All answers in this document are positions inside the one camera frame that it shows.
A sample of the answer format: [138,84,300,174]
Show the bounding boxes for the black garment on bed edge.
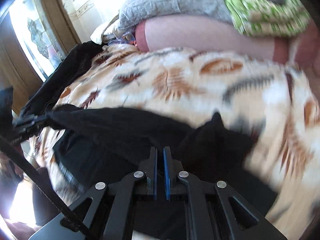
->
[20,41,103,118]

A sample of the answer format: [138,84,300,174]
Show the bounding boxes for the green patterned folded cloth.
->
[225,0,311,37]

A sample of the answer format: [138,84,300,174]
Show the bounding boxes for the leaf pattern fleece blanket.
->
[30,43,320,240]

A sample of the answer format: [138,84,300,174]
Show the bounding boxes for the black pants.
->
[44,103,278,240]

